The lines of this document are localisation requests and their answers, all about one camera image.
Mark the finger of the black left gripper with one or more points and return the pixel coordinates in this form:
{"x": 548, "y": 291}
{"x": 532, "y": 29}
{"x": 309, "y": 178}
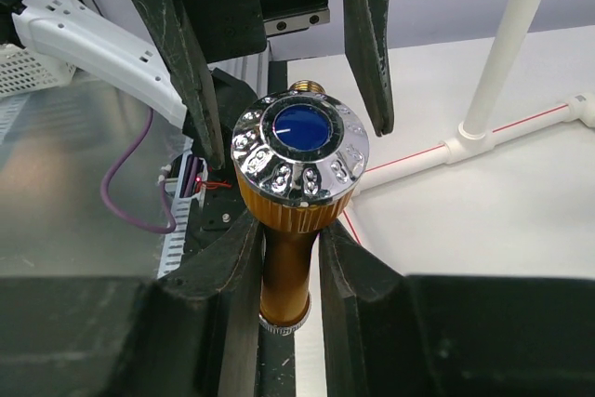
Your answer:
{"x": 366, "y": 49}
{"x": 169, "y": 27}

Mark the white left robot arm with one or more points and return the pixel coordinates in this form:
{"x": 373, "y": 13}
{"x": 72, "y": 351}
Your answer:
{"x": 69, "y": 31}

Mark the white perforated basket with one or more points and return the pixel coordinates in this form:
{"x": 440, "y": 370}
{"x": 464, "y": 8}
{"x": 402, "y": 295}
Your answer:
{"x": 24, "y": 71}

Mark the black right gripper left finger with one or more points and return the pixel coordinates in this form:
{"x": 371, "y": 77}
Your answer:
{"x": 193, "y": 332}

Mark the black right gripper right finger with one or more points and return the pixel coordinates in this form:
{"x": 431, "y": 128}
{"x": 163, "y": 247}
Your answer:
{"x": 386, "y": 334}

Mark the yellow water faucet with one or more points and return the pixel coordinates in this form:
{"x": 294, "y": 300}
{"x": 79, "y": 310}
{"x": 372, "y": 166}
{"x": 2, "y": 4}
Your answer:
{"x": 298, "y": 156}

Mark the white PVC pipe frame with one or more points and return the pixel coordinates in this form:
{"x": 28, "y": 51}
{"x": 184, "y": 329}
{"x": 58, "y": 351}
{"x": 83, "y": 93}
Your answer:
{"x": 473, "y": 136}

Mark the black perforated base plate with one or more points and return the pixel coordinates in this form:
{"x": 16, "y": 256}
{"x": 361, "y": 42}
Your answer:
{"x": 212, "y": 216}

